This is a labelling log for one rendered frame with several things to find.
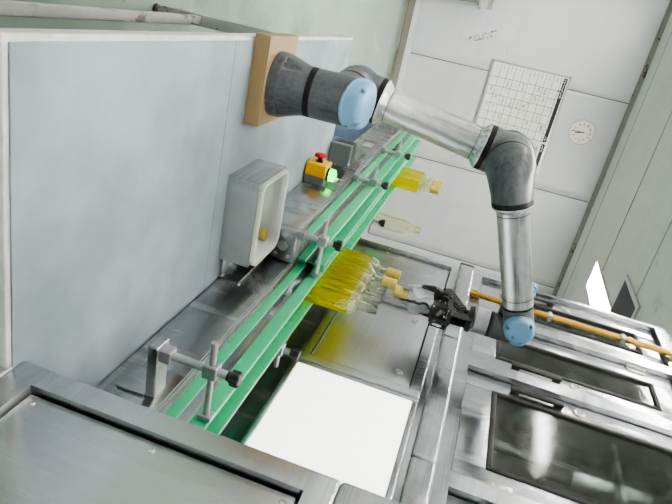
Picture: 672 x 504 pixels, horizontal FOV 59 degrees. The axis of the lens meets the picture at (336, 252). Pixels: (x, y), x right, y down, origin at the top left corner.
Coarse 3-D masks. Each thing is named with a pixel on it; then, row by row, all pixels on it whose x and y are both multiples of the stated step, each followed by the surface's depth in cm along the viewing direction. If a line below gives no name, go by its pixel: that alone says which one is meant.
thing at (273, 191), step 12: (276, 180) 153; (264, 192) 138; (276, 192) 154; (264, 204) 156; (276, 204) 155; (264, 216) 157; (276, 216) 157; (276, 228) 158; (252, 240) 144; (276, 240) 159; (252, 252) 144; (264, 252) 153; (252, 264) 146
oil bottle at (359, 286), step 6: (324, 276) 168; (330, 276) 169; (336, 276) 169; (342, 276) 170; (336, 282) 167; (342, 282) 167; (348, 282) 167; (354, 282) 168; (360, 282) 169; (354, 288) 166; (360, 288) 166; (360, 294) 166
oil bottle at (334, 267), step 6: (330, 264) 175; (336, 264) 176; (330, 270) 173; (336, 270) 173; (342, 270) 174; (348, 270) 174; (354, 270) 175; (348, 276) 172; (354, 276) 172; (360, 276) 172; (366, 276) 173; (366, 282) 172; (366, 288) 172
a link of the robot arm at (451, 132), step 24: (360, 72) 143; (384, 96) 145; (408, 96) 147; (384, 120) 149; (408, 120) 146; (432, 120) 145; (456, 120) 145; (456, 144) 145; (480, 144) 143; (528, 144) 142; (480, 168) 146
